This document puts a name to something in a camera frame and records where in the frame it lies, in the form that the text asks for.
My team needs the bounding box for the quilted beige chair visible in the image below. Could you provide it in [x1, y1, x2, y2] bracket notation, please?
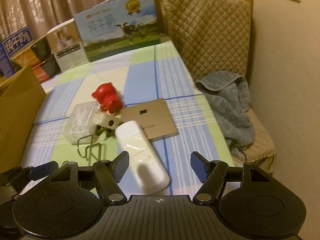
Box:
[160, 0, 276, 173]

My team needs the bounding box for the checkered tablecloth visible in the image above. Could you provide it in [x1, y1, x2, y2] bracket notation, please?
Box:
[21, 41, 233, 196]

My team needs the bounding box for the gold TP-Link panel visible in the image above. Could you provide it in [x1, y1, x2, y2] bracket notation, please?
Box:
[120, 98, 178, 141]

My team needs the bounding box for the red pig figurine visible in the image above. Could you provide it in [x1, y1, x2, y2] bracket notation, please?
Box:
[91, 82, 124, 114]

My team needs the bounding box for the light blue milk carton box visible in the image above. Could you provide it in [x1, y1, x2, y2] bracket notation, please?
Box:
[74, 0, 160, 62]

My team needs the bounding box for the metal wire clip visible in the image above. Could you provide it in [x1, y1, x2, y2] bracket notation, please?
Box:
[76, 134, 102, 165]

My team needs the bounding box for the white oblong device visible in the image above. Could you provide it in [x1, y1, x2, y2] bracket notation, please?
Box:
[115, 121, 170, 195]

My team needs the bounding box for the grey towel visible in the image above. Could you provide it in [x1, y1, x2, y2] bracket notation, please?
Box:
[195, 70, 255, 155]

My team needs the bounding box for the instant noodle bowl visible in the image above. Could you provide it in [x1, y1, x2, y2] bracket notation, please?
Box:
[10, 36, 60, 83]

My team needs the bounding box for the open cardboard box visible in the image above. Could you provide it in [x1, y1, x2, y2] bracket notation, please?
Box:
[0, 67, 46, 172]

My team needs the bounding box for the clear box of floss picks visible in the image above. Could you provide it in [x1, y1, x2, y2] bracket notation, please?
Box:
[63, 101, 97, 145]

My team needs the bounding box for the white product box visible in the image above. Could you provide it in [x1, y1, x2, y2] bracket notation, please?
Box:
[46, 18, 89, 72]

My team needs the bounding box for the dark blue milk box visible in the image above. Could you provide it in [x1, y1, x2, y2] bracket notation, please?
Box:
[1, 26, 34, 78]

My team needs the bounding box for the white power plug adapter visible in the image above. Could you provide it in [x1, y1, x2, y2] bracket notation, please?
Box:
[92, 111, 124, 136]

